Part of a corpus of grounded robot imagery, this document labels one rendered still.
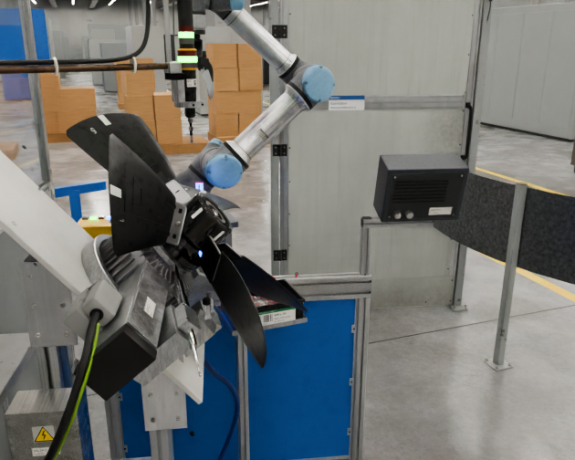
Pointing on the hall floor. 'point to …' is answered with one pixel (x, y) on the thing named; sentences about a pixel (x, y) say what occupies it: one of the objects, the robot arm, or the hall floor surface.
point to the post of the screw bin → (242, 398)
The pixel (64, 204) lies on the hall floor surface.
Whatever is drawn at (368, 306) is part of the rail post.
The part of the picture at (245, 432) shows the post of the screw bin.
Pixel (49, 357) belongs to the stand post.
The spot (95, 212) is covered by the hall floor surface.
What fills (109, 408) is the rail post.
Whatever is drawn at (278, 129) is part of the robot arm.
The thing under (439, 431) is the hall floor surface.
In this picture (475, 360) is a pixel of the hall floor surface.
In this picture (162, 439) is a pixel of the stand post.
